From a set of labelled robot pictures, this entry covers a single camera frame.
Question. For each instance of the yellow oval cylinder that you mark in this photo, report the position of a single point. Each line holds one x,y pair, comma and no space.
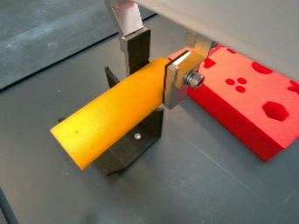
88,132

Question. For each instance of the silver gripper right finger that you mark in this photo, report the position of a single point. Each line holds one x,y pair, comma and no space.
180,75

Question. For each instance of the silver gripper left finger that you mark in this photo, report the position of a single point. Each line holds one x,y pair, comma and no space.
134,35

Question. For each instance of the red shape sorter block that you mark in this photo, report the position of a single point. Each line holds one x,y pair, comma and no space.
251,99

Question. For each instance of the black curved fixture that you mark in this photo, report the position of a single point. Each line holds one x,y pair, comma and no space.
119,156

